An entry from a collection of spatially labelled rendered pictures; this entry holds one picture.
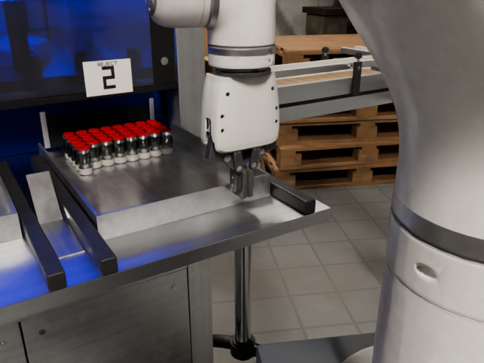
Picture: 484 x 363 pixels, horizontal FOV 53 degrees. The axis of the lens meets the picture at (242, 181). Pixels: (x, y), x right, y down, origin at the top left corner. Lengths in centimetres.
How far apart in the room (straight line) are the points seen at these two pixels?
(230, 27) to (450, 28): 40
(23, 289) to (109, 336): 58
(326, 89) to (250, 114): 73
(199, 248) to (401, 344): 33
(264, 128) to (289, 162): 224
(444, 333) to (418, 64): 15
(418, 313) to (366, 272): 192
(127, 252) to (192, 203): 12
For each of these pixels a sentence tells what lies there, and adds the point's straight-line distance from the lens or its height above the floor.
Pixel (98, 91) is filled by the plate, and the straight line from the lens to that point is 92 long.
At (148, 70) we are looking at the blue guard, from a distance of 95.
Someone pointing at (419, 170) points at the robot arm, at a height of 109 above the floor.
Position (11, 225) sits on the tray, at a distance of 67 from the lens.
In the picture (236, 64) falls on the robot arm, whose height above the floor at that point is 109.
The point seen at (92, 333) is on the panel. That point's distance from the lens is 112.
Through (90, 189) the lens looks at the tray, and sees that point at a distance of 79.
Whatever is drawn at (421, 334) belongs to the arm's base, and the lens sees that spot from 32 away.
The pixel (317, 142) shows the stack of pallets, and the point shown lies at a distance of 295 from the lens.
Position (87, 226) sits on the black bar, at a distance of 63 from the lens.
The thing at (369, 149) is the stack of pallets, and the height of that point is 23.
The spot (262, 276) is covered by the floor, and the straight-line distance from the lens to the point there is 215.
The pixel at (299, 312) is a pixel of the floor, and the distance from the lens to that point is 196.
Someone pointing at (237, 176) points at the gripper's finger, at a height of 94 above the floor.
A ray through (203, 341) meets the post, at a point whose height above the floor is 35.
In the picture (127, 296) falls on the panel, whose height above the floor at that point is 56.
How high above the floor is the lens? 118
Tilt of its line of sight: 23 degrees down
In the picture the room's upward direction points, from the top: straight up
